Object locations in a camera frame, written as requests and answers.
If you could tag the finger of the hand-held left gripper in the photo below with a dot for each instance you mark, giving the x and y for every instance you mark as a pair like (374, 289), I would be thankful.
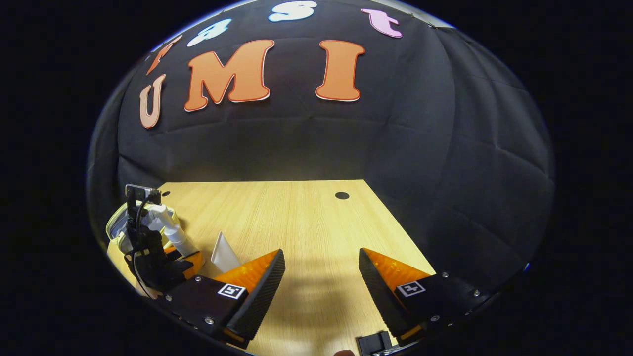
(195, 261)

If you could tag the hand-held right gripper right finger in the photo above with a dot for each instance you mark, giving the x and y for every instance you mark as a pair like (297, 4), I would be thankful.
(378, 291)

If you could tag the white squeeze tube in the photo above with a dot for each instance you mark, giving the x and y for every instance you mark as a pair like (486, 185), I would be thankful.
(225, 254)

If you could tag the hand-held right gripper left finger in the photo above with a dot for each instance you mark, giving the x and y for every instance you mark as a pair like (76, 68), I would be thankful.
(262, 296)

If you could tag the white pump bottle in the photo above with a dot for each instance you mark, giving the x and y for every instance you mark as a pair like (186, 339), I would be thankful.
(173, 232)

